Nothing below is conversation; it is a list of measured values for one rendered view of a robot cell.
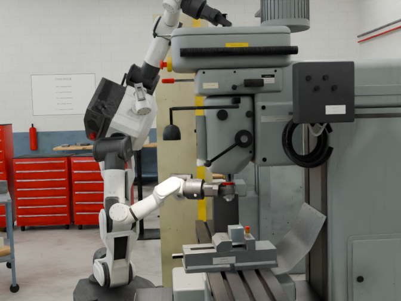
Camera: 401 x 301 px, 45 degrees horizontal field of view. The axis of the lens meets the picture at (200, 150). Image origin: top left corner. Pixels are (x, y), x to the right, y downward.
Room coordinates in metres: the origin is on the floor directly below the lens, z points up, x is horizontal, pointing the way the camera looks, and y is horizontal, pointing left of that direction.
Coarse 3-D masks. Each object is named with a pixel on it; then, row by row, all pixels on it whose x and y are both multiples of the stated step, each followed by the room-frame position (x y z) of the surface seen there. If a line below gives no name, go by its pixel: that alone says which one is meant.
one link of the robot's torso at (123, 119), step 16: (96, 96) 2.22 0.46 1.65; (112, 96) 2.24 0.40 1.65; (128, 96) 2.27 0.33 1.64; (96, 112) 2.17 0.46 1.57; (112, 112) 2.20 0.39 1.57; (128, 112) 2.23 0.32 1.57; (96, 128) 2.27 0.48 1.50; (112, 128) 2.18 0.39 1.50; (128, 128) 2.18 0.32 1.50; (144, 128) 2.22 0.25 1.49
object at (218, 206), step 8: (216, 200) 2.31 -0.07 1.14; (224, 200) 2.31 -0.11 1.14; (232, 200) 2.31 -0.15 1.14; (216, 208) 2.31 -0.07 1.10; (224, 208) 2.31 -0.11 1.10; (232, 208) 2.31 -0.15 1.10; (216, 216) 2.31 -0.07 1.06; (224, 216) 2.31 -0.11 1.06; (232, 216) 2.31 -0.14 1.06; (216, 224) 2.31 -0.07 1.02; (224, 224) 2.31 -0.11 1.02; (232, 224) 2.31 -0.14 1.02
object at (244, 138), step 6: (240, 132) 1.89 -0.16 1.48; (246, 132) 1.90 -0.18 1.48; (240, 138) 1.89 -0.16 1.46; (246, 138) 1.89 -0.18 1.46; (252, 138) 1.90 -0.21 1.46; (234, 144) 1.89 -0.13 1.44; (240, 144) 1.89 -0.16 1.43; (246, 144) 1.90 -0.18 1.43; (228, 150) 1.89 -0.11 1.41; (216, 156) 1.89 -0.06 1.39; (204, 162) 1.88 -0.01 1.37; (210, 162) 1.88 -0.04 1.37
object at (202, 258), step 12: (252, 240) 1.77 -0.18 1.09; (192, 252) 1.76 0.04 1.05; (204, 252) 1.75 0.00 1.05; (216, 252) 1.75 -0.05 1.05; (228, 252) 1.76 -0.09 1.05; (240, 252) 1.76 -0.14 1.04; (252, 252) 1.77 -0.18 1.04; (264, 252) 1.77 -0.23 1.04; (276, 252) 1.78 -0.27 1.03; (192, 264) 1.74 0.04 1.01; (204, 264) 1.75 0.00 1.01; (216, 264) 1.75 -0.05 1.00; (228, 264) 1.76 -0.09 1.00; (240, 264) 1.76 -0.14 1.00; (252, 264) 1.76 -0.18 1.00; (264, 264) 1.77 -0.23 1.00; (276, 264) 1.77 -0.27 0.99
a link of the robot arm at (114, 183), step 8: (104, 176) 2.09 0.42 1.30; (112, 176) 2.07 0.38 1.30; (120, 176) 2.08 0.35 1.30; (104, 184) 2.08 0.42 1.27; (112, 184) 2.06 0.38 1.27; (120, 184) 2.07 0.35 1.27; (104, 192) 2.07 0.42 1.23; (112, 192) 2.05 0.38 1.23; (120, 192) 2.06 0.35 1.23; (104, 200) 2.04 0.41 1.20; (112, 200) 2.03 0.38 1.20; (120, 200) 2.05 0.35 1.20; (104, 208) 2.03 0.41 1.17; (112, 208) 2.01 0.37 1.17; (120, 208) 2.01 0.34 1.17; (112, 216) 2.00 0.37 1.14; (120, 216) 2.00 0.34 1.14
